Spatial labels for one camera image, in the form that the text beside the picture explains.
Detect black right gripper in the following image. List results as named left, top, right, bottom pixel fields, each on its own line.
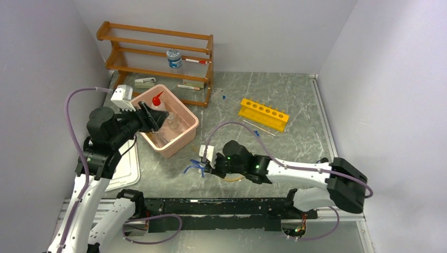
left=203, top=152, right=247, bottom=179

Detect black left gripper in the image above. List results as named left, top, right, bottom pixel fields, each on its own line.
left=110, top=100, right=169, bottom=147

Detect metal crucible tongs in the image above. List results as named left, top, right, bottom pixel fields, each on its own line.
left=151, top=132, right=173, bottom=148

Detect amber rubber tubing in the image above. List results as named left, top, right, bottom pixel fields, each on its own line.
left=191, top=144, right=244, bottom=182

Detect small glass jar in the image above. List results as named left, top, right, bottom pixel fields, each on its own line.
left=167, top=112, right=179, bottom=130

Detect red cap squeeze bottle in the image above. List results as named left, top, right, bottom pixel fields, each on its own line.
left=150, top=92, right=167, bottom=111

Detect blue safety glasses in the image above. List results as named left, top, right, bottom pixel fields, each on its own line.
left=182, top=159, right=205, bottom=178

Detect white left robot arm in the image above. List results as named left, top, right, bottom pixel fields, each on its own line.
left=47, top=102, right=169, bottom=252

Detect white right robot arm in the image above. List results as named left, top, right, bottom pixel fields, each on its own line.
left=199, top=140, right=367, bottom=218

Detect pink plastic tub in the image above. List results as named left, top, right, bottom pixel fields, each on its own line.
left=131, top=84, right=199, bottom=158

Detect orange white marker pen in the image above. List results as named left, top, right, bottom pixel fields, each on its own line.
left=177, top=84, right=201, bottom=91

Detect green small box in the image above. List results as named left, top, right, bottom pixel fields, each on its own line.
left=182, top=79, right=206, bottom=89

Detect white tub lid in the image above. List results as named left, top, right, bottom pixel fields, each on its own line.
left=105, top=138, right=141, bottom=192

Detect clear acrylic tube rack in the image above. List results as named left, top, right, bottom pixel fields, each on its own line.
left=211, top=88, right=240, bottom=112

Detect yellow test tube rack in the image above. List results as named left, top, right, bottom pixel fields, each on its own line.
left=238, top=98, right=289, bottom=132

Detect blue white jar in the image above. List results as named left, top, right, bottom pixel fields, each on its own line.
left=166, top=48, right=182, bottom=69

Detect wooden shelf rack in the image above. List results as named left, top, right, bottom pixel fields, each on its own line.
left=96, top=21, right=214, bottom=108

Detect red white marker pen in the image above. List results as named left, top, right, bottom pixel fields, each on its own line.
left=185, top=59, right=209, bottom=65

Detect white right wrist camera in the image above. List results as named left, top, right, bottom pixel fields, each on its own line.
left=199, top=144, right=217, bottom=169

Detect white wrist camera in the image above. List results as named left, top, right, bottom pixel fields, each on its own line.
left=111, top=85, right=136, bottom=112
left=199, top=144, right=217, bottom=169

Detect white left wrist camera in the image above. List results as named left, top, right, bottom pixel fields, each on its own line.
left=111, top=85, right=136, bottom=112

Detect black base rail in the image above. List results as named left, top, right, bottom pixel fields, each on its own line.
left=111, top=188, right=318, bottom=234

